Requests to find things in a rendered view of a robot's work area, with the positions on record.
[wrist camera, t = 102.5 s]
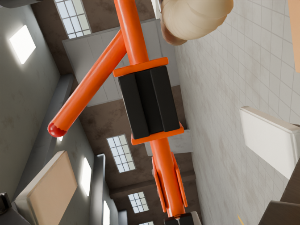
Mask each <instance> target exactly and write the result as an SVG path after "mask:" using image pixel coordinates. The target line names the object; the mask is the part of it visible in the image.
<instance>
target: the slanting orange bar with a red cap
mask: <svg viewBox="0 0 300 225"><path fill-rule="evenodd" d="M126 53H127V51H126V47H125V42H124V39H123V35H122V31H121V29H120V30H119V31H118V33H117V34H116V35H115V37H114V38H113V40H112V41H111V42H110V43H109V45H108V46H107V47H106V49H105V50H104V52H103V53H102V54H101V56H100V57H99V58H98V59H97V61H96V62H95V64H94V65H93V66H92V68H91V69H90V70H89V72H88V73H87V74H86V75H85V77H84V78H83V80H82V81H81V82H80V84H79V85H78V87H77V88H76V89H75V90H74V92H73V93H72V94H71V96H70V97H69V98H68V100H67V101H66V102H65V104H64V105H63V106H62V108H61V109H60V110H59V112H58V113H57V115H56V116H55V117H54V119H53V120H52V121H51V122H50V123H49V125H48V132H49V133H50V134H51V135H52V136H53V137H56V138H59V137H62V136H64V135H65V134H66V133H67V131H68V129H69V128H70V127H71V125H72V124H73V123H74V121H75V120H76V119H77V117H78V116H79V115H80V113H81V112H82V111H83V110H84V108H85V107H86V106H87V104H88V103H89V102H90V100H91V99H92V98H93V96H94V95H95V94H96V93H97V91H98V90H99V88H100V87H101V86H102V85H103V83H104V82H105V81H106V79H107V78H108V77H109V76H110V74H111V73H112V71H113V70H114V69H115V67H116V66H117V65H118V63H119V62H120V61H121V60H122V58H123V57H124V56H125V54H126Z"/></svg>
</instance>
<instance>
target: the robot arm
mask: <svg viewBox="0 0 300 225"><path fill-rule="evenodd" d="M239 112H240V117H241V122H242V129H243V134H244V139H245V145H246V146H248V147H249V148H250V149H251V150H253V151H254V152H255V153H256V154H257V155H259V156H260V157H261V158H263V159H264V160H265V161H266V162H268V163H269V164H270V165H271V166H273V167H274V168H275V169H276V170H277V171H279V172H280V173H281V174H283V175H284V176H285V177H286V178H288V179H289V182H288V183H287V186H286V188H285V190H284V192H283V195H282V197H281V199H280V201H274V200H271V201H270V202H269V204H268V206H267V208H266V210H265V212H264V214H263V216H262V218H261V220H260V222H259V224H258V225H300V125H298V124H291V123H288V122H285V121H283V120H281V119H279V118H276V117H274V116H271V115H269V114H266V113H264V112H261V111H259V110H257V109H254V108H252V107H250V106H243V107H240V109H239ZM77 186H78V185H77V182H76V179H75V176H74V172H73V170H72V167H71V163H70V160H69V157H68V154H67V151H64V150H63V151H60V152H57V153H56V155H55V156H54V157H53V158H52V159H51V160H50V161H49V162H48V163H47V164H46V165H45V166H44V168H43V169H42V170H41V171H40V172H39V173H38V174H37V175H36V177H35V178H34V179H33V180H32V181H31V182H30V183H29V184H28V186H27V187H26V188H25V189H24V190H23V191H22V192H21V193H20V194H19V195H18V196H17V197H16V198H15V200H14V201H13V202H12V203H10V200H9V197H8V194H7V193H6V192H2V193H0V225H58V224H59V222H60V220H61V218H62V216H63V214H64V212H65V210H66V208H67V206H68V204H69V202H70V200H71V198H72V196H73V194H74V192H75V190H76V188H77Z"/></svg>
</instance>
